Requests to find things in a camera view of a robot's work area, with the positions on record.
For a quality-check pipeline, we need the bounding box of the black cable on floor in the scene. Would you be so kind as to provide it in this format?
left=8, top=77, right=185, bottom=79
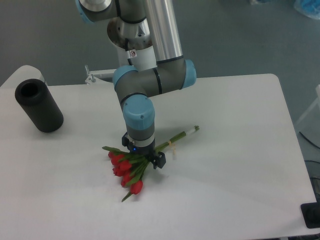
left=299, top=131, right=320, bottom=147

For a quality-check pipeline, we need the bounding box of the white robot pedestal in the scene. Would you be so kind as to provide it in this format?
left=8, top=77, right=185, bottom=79
left=106, top=17, right=157, bottom=71

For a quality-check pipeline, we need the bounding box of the red tulip bouquet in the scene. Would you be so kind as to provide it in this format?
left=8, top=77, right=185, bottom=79
left=102, top=125, right=200, bottom=202

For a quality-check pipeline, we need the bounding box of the black cylindrical vase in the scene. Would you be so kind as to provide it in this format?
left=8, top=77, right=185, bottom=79
left=14, top=78, right=64, bottom=133

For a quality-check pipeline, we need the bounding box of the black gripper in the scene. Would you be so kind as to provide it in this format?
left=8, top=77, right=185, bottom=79
left=121, top=132, right=166, bottom=170

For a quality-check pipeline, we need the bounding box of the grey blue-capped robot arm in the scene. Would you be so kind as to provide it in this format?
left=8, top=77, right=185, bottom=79
left=75, top=0, right=197, bottom=168

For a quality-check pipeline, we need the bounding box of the black device at table edge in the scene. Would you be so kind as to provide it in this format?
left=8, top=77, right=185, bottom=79
left=300, top=202, right=320, bottom=229

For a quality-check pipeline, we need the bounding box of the blue plastic bag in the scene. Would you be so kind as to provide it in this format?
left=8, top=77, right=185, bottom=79
left=293, top=0, right=320, bottom=20

